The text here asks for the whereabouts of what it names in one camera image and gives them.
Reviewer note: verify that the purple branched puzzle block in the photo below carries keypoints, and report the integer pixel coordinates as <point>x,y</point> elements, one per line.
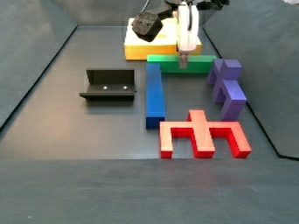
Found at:
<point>223,75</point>

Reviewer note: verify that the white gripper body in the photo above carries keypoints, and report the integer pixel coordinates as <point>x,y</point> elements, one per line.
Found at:
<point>187,27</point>

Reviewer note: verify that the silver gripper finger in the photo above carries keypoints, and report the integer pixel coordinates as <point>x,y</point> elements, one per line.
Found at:
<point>183,60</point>

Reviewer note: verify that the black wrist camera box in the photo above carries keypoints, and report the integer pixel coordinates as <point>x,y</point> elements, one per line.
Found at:
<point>147,25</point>

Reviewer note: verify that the yellow slotted board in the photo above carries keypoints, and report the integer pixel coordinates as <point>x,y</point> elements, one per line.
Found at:
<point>163,44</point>

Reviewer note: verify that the blue long bar block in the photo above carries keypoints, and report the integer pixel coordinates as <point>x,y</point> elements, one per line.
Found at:
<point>155,112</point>

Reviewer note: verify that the green long bar block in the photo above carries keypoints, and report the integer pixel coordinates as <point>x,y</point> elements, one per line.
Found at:
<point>198,65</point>

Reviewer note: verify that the red branched puzzle block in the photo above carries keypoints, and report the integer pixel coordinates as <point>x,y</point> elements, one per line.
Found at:
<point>202,131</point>

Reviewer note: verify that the black metal angle bracket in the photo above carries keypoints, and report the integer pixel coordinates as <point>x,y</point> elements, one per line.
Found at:
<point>110,83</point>

